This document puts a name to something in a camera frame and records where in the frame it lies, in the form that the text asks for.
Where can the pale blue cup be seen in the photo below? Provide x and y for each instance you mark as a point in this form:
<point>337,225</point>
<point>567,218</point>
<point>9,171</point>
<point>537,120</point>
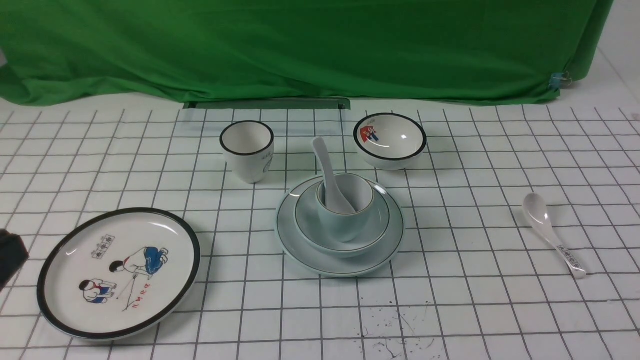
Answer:
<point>360,194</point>

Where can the pale green plain plate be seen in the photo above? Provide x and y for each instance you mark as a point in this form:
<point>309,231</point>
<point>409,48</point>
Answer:
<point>297,247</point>

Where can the pale green shallow bowl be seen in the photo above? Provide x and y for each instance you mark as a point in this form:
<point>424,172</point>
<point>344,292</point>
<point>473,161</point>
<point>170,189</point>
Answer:
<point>309,226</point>

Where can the white black rimmed cup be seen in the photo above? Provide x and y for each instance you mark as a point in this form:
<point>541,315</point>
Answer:
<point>248,149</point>

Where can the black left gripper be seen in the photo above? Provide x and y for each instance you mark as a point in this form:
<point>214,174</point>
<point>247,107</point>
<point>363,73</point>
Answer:
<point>13,255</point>

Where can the black rimmed cartoon bowl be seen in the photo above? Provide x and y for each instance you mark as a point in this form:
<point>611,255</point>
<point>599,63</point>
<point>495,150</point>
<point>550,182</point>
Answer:
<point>388,141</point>

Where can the plain white ceramic spoon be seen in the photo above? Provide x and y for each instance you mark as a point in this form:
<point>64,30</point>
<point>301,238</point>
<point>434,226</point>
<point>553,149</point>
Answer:
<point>334,199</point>

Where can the white spoon with label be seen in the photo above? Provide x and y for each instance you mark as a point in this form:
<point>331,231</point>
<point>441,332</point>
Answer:
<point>537,215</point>

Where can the blue binder clip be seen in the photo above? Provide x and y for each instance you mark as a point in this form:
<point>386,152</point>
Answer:
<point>560,80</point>

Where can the black rimmed cartoon plate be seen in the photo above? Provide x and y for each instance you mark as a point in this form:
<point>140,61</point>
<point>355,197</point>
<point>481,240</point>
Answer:
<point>118,274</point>

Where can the green backdrop cloth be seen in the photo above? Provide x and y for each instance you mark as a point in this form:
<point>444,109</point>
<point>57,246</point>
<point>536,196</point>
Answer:
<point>480,52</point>

